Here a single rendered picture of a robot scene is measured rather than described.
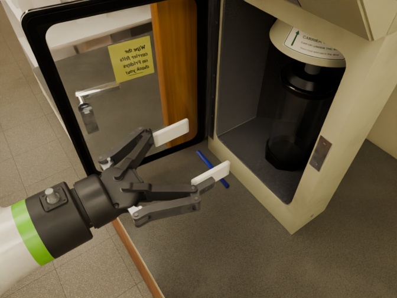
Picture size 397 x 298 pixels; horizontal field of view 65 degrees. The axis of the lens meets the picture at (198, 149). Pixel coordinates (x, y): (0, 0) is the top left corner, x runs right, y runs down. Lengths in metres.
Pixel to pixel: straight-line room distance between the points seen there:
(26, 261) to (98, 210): 0.10
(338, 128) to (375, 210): 0.40
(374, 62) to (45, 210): 0.44
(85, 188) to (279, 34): 0.38
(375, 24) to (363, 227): 0.53
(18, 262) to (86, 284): 1.31
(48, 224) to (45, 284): 1.40
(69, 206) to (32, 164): 1.89
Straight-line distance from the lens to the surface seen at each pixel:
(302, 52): 0.52
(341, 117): 0.49
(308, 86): 0.59
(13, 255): 0.45
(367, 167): 0.94
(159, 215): 0.45
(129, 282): 1.70
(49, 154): 2.33
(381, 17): 0.38
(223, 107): 0.74
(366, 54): 0.43
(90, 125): 0.63
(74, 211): 0.44
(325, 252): 0.75
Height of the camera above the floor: 1.58
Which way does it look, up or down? 48 degrees down
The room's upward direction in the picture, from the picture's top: straight up
